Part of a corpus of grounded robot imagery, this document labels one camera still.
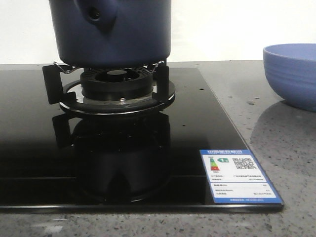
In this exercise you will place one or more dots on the black right pot support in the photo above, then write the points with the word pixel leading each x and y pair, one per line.
pixel 71 99

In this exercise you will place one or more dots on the dark blue cooking pot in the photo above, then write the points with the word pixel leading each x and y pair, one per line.
pixel 112 33

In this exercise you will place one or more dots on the black right gas burner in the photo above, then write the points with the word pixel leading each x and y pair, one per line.
pixel 111 85

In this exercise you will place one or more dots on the blue energy label sticker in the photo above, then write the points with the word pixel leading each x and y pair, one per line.
pixel 236 177

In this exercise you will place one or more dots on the black glass gas stove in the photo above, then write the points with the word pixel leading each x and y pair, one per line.
pixel 54 162

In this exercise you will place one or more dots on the light blue ceramic bowl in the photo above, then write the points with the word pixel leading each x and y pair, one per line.
pixel 290 70

